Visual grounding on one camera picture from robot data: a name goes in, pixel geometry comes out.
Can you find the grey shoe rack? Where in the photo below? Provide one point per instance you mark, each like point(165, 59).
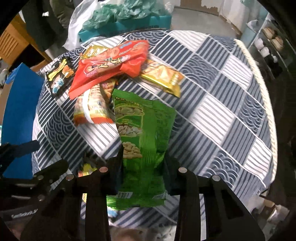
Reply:
point(266, 46)

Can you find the white plastic bag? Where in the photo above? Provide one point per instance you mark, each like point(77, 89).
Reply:
point(78, 25)

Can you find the wooden wardrobe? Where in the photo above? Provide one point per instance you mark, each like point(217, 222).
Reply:
point(16, 44)

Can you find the red snack bag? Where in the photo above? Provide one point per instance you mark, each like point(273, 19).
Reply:
point(104, 67)

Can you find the blue white patterned tablecloth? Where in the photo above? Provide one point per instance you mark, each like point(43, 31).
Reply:
point(219, 115)

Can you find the green snack bag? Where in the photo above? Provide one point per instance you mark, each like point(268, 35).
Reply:
point(143, 129)

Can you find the gold snack packet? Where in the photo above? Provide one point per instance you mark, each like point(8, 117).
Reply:
point(92, 51)
point(161, 76)

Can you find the orange white peanut packet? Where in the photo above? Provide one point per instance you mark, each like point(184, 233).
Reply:
point(92, 106)

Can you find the teal cardboard box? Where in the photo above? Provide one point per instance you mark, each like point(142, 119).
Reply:
point(138, 25)

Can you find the black coat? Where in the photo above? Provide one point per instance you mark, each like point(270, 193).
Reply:
point(44, 20)

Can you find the olive coat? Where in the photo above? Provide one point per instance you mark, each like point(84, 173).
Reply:
point(62, 9)

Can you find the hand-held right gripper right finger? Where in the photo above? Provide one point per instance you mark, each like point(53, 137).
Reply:
point(171, 178)

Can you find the blue cardboard box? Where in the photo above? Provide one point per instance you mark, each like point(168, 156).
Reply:
point(20, 104)

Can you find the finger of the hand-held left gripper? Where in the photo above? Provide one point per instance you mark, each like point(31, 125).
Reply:
point(34, 178)
point(13, 150)

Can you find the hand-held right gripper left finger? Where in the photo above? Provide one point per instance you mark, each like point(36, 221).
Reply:
point(114, 176)

